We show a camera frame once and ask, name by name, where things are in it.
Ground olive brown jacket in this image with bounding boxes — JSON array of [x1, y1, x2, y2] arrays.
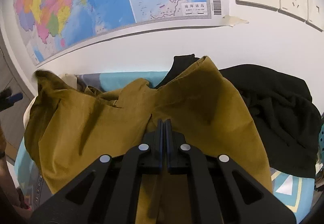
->
[[23, 55, 274, 224]]

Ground black garment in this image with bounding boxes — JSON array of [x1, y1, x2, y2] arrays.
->
[[152, 54, 321, 185]]

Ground white wall switch right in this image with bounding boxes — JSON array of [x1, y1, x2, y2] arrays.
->
[[306, 0, 323, 31]]

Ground cream pillow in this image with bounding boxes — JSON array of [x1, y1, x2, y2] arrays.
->
[[23, 74, 77, 129]]

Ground teal grey patterned bed sheet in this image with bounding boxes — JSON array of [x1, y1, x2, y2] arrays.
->
[[14, 71, 315, 223]]

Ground teal perforated plastic basket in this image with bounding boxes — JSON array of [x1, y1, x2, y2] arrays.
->
[[313, 122, 324, 192]]

